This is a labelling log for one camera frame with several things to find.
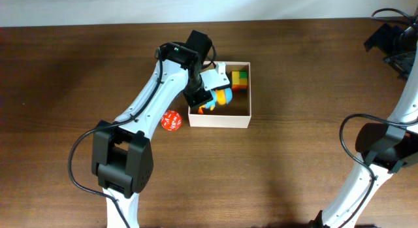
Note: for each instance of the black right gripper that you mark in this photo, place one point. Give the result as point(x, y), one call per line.
point(381, 39)

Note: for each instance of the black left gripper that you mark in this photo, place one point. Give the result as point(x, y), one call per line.
point(195, 101)

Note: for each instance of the yellow duck toy blue hat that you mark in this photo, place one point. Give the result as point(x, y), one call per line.
point(220, 97)

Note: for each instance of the red ball white letters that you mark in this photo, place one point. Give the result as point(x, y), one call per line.
point(171, 120)

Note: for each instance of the multicoloured puzzle cube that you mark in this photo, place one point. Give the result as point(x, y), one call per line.
point(239, 80)

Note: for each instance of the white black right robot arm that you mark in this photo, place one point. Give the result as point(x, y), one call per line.
point(383, 147)

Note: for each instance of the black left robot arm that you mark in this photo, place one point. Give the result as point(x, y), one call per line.
point(122, 157)

